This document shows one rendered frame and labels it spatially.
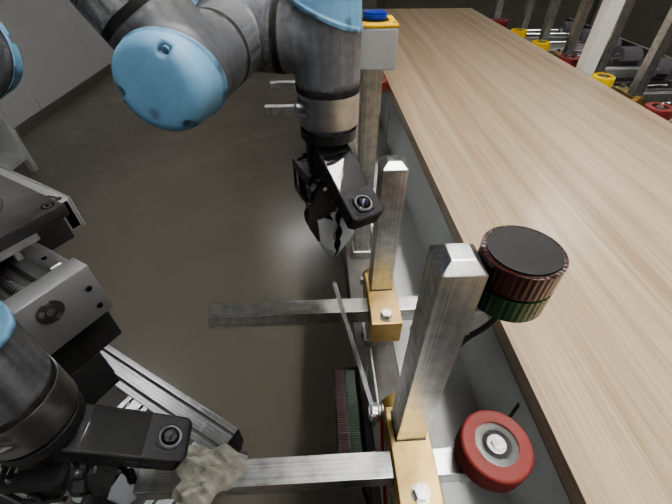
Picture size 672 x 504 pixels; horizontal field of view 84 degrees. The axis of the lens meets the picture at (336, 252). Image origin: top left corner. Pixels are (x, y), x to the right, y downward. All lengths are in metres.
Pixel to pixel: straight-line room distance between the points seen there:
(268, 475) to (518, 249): 0.38
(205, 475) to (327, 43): 0.49
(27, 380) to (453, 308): 0.32
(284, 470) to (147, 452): 0.16
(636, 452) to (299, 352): 1.24
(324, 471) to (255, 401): 1.04
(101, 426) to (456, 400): 0.63
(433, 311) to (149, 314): 1.70
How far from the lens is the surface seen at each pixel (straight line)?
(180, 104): 0.33
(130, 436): 0.44
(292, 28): 0.44
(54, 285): 0.60
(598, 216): 0.91
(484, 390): 0.81
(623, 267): 0.80
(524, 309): 0.31
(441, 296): 0.29
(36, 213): 0.67
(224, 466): 0.52
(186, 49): 0.33
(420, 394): 0.41
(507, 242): 0.30
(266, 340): 1.66
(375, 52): 0.70
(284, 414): 1.49
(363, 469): 0.51
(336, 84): 0.44
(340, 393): 0.72
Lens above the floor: 1.35
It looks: 42 degrees down
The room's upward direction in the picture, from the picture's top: straight up
